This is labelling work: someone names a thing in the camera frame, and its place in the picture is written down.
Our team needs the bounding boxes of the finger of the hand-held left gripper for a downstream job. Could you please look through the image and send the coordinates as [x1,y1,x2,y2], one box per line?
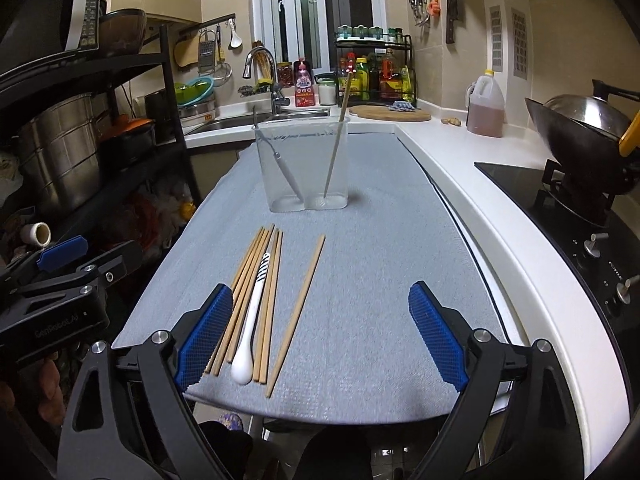
[0,235,90,291]
[14,240,144,302]

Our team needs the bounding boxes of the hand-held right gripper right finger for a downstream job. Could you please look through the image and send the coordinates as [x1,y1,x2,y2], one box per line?
[407,281,586,480]

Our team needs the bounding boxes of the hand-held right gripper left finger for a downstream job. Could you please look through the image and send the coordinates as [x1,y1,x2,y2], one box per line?
[57,282,235,480]

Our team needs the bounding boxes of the bunch of wooden chopsticks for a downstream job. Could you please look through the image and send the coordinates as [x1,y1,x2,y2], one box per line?
[204,224,285,386]

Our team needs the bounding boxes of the wooden chopstick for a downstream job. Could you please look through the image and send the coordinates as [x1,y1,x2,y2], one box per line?
[322,72,352,198]
[265,233,327,400]

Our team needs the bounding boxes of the clear plastic utensil container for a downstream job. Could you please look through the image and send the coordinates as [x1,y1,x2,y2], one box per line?
[254,119,350,213]

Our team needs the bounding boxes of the small white cup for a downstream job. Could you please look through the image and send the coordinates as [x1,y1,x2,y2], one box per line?
[20,221,52,248]

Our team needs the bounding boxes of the crumpled plastic bags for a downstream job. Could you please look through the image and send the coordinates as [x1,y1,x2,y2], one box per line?
[107,180,196,261]

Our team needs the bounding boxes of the grey table mat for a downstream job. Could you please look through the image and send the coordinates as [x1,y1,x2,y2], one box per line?
[111,127,513,418]

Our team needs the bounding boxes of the large steel stock pot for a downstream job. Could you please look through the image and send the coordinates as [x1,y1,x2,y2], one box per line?
[15,92,108,216]

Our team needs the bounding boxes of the black pot with orange lid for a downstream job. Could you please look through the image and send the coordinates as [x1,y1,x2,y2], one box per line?
[97,115,157,166]

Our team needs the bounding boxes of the black canister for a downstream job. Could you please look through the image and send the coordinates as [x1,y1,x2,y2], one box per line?
[145,89,173,143]

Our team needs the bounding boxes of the black glass gas stove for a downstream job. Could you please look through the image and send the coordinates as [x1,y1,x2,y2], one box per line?
[474,160,640,326]

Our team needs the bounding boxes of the metal spoon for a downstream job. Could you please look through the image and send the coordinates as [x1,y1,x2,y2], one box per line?
[251,106,305,203]

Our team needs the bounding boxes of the stainless steel sink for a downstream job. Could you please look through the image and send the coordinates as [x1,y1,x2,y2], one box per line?
[185,110,331,136]

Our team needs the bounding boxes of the metal stove knob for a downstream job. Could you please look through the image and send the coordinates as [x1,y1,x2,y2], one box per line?
[607,280,636,306]
[582,232,608,258]

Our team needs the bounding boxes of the stacked green and blue basins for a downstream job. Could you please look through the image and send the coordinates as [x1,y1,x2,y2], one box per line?
[175,76,217,121]

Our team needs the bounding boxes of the hanging mesh strainer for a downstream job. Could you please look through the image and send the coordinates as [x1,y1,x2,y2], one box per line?
[212,27,233,88]

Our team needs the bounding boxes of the small hanging wooden board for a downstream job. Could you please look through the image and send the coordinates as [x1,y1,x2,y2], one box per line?
[173,37,202,68]

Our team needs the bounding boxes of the plastic cooking oil jug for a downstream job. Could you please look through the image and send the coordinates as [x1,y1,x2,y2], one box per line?
[466,70,505,138]

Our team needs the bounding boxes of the round wooden cutting board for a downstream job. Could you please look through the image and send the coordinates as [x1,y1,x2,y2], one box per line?
[348,104,432,123]

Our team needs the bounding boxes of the dark brown rice cooker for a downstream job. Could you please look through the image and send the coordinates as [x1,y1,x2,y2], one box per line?
[98,8,148,58]

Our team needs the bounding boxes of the metal grater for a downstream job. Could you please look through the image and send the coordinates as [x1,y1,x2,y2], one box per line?
[197,30,218,76]

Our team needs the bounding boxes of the black wok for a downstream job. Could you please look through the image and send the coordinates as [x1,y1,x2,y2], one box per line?
[524,79,640,196]

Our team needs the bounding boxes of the chrome kitchen faucet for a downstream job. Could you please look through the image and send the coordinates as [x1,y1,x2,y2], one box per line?
[242,46,292,116]

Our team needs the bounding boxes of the black microwave oven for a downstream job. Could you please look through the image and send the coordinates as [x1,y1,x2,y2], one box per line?
[0,0,103,68]

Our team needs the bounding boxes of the row of sauce bottles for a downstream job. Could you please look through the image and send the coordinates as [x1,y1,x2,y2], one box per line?
[337,49,416,102]

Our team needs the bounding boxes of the pink dish soap bottle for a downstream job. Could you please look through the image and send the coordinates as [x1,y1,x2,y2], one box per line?
[293,58,317,108]

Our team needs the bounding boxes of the hanging cleaver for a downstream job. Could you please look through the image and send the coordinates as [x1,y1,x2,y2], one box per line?
[445,0,460,45]

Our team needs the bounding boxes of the row of green-lidded spice jars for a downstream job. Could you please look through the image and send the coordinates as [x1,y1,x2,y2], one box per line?
[336,24,404,43]

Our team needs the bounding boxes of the white framed window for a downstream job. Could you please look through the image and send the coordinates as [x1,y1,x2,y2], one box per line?
[250,0,388,73]

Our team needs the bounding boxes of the white spoon with striped handle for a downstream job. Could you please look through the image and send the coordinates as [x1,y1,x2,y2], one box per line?
[230,251,272,386]

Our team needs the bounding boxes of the wire sponge holder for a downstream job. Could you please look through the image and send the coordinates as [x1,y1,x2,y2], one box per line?
[237,80,275,97]

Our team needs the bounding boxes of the black wall hook rail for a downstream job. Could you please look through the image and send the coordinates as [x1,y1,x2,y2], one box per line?
[179,13,237,41]

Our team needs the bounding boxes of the yellow plastic handle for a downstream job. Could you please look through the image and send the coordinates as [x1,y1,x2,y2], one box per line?
[618,110,640,157]

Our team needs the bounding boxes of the black wire condiment rack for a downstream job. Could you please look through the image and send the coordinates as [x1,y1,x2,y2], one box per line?
[334,34,417,106]

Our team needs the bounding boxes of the wall vent grille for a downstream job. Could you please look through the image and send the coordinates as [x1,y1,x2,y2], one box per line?
[489,6,502,72]
[511,8,529,80]

